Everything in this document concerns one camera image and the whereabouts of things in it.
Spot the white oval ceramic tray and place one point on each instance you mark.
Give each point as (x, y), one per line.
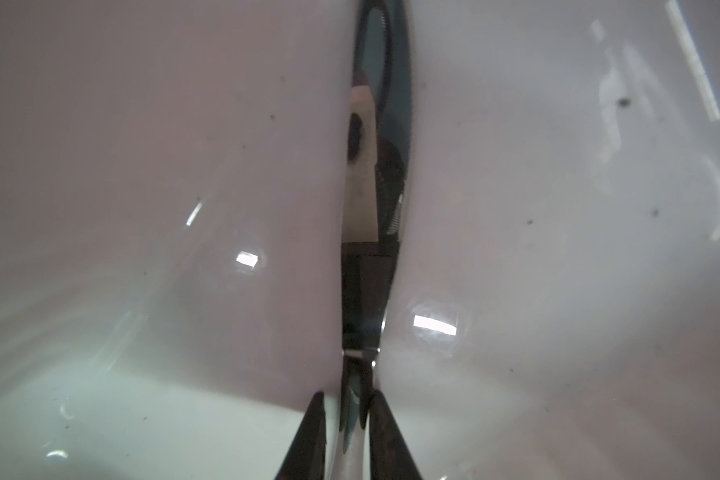
(171, 192)

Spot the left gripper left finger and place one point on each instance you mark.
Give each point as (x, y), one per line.
(305, 458)

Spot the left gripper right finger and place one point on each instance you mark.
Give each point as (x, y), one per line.
(390, 458)

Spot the metal knife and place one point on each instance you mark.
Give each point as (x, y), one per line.
(375, 177)

